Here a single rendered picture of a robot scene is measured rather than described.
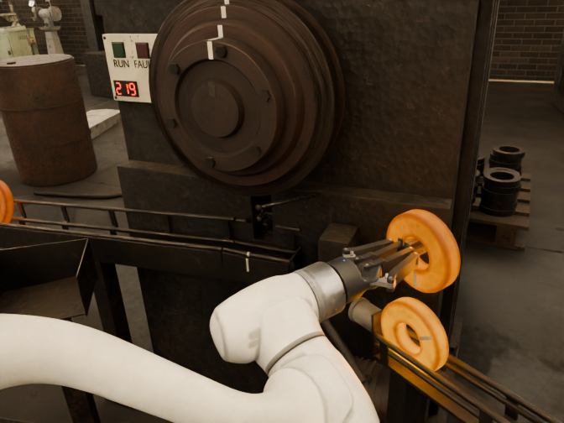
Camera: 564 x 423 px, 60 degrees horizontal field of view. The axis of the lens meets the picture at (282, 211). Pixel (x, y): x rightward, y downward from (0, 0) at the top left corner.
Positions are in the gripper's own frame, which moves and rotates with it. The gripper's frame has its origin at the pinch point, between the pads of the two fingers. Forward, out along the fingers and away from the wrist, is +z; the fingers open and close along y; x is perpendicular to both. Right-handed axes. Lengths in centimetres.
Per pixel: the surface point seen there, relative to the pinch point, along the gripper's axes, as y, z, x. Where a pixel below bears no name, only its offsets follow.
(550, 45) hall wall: -307, 546, -73
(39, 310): -71, -64, -28
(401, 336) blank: -2.4, -1.6, -22.9
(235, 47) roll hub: -37, -14, 34
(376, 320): -7.7, -3.7, -20.9
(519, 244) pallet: -75, 158, -97
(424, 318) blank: 3.5, -1.9, -14.1
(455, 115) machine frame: -16.9, 27.3, 14.5
